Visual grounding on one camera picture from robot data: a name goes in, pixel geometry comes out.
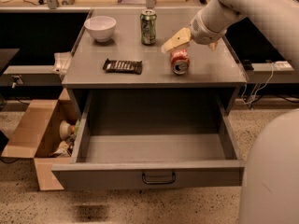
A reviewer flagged white cup in box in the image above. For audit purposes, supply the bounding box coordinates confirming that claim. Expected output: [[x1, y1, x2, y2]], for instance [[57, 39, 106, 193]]
[[59, 120, 74, 140]]

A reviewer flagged white power strip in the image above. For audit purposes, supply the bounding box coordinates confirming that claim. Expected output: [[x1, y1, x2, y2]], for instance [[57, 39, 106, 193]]
[[274, 61, 293, 71]]

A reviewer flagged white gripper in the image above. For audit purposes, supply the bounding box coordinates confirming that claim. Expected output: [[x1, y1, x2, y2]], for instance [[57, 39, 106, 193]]
[[161, 11, 226, 53]]

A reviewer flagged brown cardboard box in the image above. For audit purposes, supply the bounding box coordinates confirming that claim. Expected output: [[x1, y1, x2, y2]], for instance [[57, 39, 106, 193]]
[[2, 89, 78, 190]]

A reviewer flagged green soda can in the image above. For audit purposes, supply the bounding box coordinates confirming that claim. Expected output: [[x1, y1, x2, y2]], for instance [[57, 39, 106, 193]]
[[140, 9, 157, 45]]

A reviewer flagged black drawer handle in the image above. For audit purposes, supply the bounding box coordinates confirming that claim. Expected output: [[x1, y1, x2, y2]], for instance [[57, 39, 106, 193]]
[[141, 173, 177, 185]]

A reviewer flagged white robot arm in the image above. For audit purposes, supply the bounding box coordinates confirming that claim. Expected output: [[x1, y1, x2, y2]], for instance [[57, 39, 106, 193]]
[[162, 0, 299, 224]]

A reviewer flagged orange coke can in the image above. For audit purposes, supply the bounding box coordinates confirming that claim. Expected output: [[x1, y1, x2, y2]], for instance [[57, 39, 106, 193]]
[[170, 49, 190, 75]]

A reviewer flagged dark snack bar wrapper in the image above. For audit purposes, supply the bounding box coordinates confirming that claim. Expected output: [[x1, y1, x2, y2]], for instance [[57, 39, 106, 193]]
[[103, 59, 143, 75]]

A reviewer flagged grey cabinet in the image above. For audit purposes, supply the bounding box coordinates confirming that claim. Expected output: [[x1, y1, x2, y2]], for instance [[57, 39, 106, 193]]
[[63, 7, 247, 114]]

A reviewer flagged white bowl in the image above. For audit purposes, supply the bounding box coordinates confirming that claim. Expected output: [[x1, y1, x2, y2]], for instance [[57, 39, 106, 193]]
[[84, 16, 116, 42]]

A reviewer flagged grey open top drawer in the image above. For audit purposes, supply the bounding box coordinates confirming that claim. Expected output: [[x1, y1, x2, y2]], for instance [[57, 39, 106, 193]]
[[52, 89, 245, 190]]

